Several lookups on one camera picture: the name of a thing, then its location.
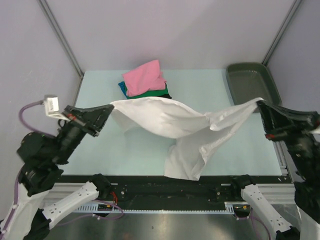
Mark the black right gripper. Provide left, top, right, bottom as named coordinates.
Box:
left=255, top=96, right=320, bottom=179

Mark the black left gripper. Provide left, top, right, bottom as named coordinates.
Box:
left=52, top=103, right=115, bottom=164

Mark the white t shirt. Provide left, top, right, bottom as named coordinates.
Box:
left=111, top=97, right=262, bottom=181

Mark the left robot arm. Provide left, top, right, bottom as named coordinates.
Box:
left=0, top=104, right=115, bottom=240

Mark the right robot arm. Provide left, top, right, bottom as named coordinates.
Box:
left=230, top=100, right=320, bottom=240

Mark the dark green plastic bin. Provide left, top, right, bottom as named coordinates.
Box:
left=226, top=62, right=282, bottom=105

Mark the blue folded t shirt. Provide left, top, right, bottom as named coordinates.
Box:
left=118, top=81, right=129, bottom=99

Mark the green folded t shirt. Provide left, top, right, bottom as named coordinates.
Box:
left=127, top=85, right=169, bottom=99

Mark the pink folded t shirt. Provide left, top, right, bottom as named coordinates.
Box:
left=122, top=59, right=167, bottom=97

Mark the black folded t shirt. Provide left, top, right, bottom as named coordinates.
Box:
left=160, top=94, right=172, bottom=99

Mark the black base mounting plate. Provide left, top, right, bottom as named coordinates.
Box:
left=57, top=174, right=293, bottom=211

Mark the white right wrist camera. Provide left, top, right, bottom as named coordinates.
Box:
left=310, top=126, right=320, bottom=135

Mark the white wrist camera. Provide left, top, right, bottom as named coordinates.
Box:
left=310, top=126, right=320, bottom=135
left=43, top=94, right=62, bottom=119

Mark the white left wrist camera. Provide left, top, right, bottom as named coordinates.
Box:
left=43, top=94, right=62, bottom=119

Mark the aluminium front frame rail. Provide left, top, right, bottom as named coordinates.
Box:
left=42, top=182, right=295, bottom=205

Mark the white slotted cable duct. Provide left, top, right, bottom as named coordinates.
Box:
left=73, top=202, right=250, bottom=215

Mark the left aluminium frame post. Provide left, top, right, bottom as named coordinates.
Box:
left=37, top=0, right=84, bottom=80

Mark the aluminium frame post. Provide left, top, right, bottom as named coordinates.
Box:
left=261, top=0, right=305, bottom=66
left=37, top=0, right=84, bottom=80

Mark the right aluminium frame post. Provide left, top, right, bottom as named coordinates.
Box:
left=261, top=0, right=305, bottom=66

